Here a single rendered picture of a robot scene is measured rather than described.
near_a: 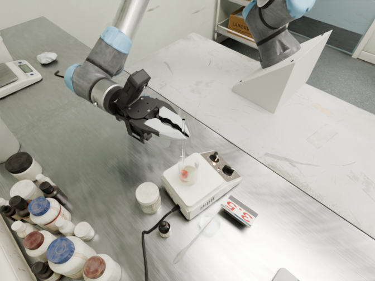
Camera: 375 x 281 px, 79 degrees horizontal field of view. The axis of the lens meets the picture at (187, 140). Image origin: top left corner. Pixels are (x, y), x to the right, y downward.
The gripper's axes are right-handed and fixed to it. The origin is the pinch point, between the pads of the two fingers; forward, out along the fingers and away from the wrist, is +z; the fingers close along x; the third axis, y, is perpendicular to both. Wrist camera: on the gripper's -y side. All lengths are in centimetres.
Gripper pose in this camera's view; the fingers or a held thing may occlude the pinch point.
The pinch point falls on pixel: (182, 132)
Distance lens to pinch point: 46.7
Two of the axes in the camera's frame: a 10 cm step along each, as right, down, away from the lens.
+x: -5.8, 6.4, -5.0
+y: -0.2, 6.1, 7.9
